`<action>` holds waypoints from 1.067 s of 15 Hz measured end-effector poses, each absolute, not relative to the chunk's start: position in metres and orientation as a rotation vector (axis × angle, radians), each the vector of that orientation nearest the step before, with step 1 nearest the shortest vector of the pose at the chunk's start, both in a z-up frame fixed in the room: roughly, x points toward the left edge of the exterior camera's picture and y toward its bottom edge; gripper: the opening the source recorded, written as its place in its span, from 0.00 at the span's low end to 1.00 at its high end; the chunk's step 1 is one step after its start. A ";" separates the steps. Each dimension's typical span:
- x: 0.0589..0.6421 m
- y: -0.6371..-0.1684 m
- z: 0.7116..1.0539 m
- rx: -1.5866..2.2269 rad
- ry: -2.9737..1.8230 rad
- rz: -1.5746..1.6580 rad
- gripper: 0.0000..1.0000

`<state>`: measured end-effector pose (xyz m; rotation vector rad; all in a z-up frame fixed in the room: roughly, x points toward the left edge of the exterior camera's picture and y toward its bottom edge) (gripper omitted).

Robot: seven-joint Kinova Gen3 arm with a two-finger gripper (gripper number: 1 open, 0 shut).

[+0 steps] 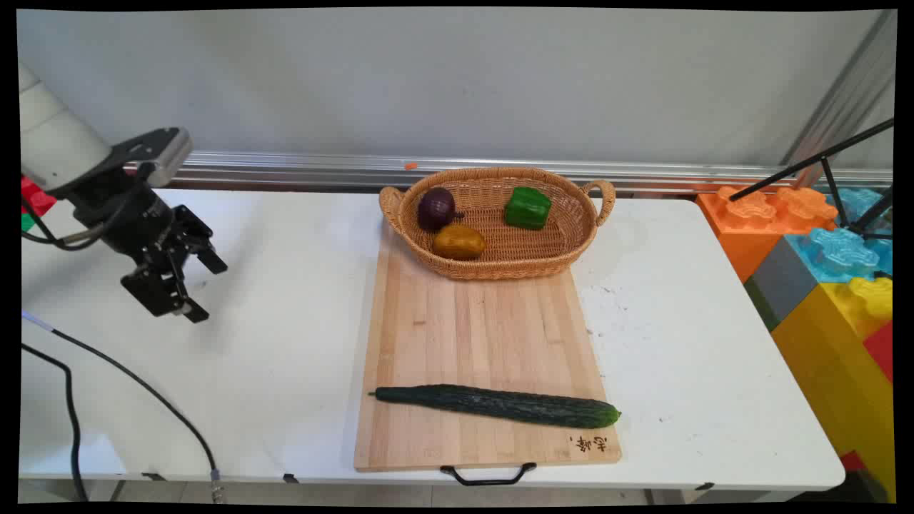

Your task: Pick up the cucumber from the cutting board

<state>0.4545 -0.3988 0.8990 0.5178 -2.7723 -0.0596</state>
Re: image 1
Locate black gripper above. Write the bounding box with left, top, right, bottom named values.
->
left=71, top=175, right=229, bottom=323

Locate long dark green cucumber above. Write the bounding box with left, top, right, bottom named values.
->
left=368, top=384, right=622, bottom=430

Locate red toy block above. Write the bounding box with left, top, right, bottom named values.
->
left=863, top=321, right=895, bottom=383
left=20, top=175, right=58, bottom=217

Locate round purple eggplant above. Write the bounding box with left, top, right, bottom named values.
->
left=417, top=187, right=466, bottom=232

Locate wooden cutting board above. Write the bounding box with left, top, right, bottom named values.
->
left=353, top=214, right=622, bottom=488

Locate woven wicker basket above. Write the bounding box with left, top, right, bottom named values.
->
left=378, top=166, right=616, bottom=281

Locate green bell pepper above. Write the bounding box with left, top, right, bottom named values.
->
left=504, top=186, right=552, bottom=231

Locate orange toy block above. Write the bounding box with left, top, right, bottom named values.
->
left=696, top=186, right=840, bottom=283

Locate grey toy block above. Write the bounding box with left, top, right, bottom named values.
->
left=744, top=236, right=819, bottom=331

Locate black tripod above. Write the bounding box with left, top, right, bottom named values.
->
left=728, top=118, right=895, bottom=241

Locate large blue toy block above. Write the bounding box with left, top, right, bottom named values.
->
left=785, top=227, right=893, bottom=283

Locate yellow toy block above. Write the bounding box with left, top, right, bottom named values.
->
left=771, top=277, right=897, bottom=502

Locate small blue toy block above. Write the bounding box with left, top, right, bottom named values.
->
left=828, top=187, right=893, bottom=231

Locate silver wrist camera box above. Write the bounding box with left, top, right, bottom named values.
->
left=107, top=127, right=194, bottom=188

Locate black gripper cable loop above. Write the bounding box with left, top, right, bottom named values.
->
left=21, top=193, right=136, bottom=251

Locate black cable with metal plug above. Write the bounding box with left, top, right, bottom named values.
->
left=20, top=310, right=226, bottom=503

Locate aluminium rail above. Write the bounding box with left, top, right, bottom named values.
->
left=125, top=150, right=893, bottom=193

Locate plain black cable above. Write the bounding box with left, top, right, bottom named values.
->
left=20, top=343, right=90, bottom=503

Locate aluminium frame post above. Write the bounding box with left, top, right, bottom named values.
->
left=782, top=11, right=898, bottom=188

